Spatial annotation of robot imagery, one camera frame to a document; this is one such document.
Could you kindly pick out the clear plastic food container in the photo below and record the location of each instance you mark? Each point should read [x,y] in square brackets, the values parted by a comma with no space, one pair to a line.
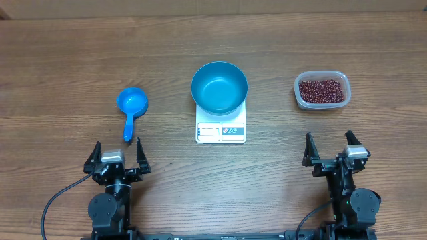
[320,76]

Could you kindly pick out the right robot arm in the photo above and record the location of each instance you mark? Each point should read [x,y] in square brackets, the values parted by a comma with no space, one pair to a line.
[354,209]

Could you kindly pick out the blue plastic measuring scoop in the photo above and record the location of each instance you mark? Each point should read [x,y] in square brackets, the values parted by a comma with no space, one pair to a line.
[133,102]

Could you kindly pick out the white digital kitchen scale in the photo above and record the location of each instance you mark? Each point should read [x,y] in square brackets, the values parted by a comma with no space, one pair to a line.
[221,129]

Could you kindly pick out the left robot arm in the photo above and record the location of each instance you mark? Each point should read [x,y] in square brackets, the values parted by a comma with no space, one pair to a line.
[110,211]

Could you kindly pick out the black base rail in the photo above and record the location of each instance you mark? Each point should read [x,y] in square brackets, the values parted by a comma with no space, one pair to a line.
[286,235]

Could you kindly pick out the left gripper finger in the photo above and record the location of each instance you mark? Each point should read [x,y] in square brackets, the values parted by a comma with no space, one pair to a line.
[144,166]
[92,161]

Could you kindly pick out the teal metal bowl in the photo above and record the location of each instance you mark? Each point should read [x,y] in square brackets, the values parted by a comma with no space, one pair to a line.
[219,87]

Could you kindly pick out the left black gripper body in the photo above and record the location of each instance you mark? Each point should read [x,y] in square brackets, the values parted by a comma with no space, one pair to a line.
[133,176]

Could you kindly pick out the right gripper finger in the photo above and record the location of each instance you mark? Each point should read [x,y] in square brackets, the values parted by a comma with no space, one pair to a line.
[311,156]
[351,138]

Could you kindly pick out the red adzuki beans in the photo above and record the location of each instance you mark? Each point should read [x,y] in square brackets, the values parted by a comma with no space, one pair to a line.
[321,92]

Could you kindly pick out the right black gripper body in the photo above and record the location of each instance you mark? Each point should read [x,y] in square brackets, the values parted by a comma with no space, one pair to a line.
[324,166]

